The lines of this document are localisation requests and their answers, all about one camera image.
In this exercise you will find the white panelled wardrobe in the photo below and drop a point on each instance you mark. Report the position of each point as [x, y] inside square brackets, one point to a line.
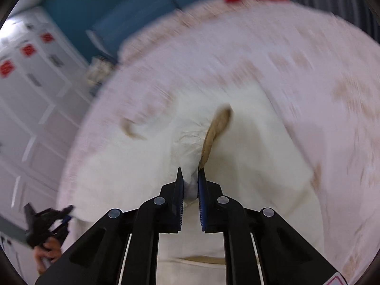
[43, 101]

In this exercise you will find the teal upholstered headboard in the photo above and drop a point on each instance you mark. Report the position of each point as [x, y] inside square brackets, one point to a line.
[93, 26]

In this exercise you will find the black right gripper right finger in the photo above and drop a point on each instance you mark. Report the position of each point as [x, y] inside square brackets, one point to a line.
[260, 246]

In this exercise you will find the cream quilted jacket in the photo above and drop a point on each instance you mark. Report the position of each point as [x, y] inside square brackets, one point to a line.
[207, 160]

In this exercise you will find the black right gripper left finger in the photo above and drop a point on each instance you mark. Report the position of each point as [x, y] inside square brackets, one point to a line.
[122, 247]

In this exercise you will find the cream tassel bundle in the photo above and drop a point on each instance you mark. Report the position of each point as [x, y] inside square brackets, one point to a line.
[98, 72]

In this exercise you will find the person's left hand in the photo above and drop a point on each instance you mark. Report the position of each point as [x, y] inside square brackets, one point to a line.
[50, 252]

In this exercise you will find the pink floral bedspread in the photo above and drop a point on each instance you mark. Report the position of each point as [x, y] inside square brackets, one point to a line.
[304, 137]

